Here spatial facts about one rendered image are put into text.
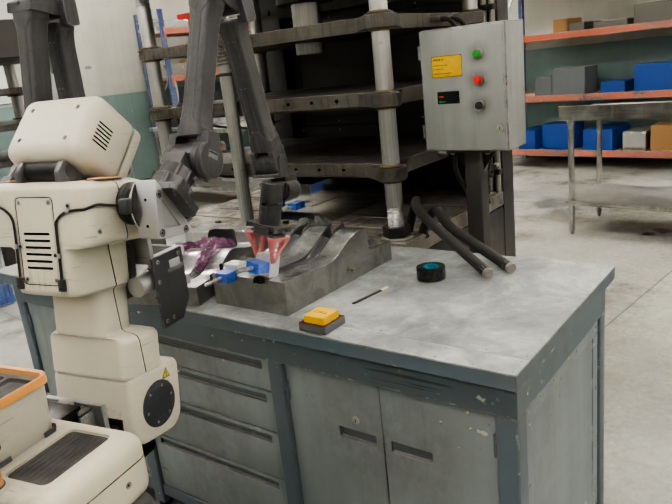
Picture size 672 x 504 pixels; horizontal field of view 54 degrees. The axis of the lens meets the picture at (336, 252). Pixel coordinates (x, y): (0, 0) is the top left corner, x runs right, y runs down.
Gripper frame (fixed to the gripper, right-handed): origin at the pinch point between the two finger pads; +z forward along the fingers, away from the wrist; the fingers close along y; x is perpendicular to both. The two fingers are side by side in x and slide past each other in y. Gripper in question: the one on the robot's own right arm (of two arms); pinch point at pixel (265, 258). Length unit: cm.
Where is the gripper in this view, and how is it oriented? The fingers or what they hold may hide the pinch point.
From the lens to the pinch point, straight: 170.2
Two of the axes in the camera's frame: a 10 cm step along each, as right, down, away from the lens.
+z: -1.2, 9.6, 2.4
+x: -5.8, 1.3, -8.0
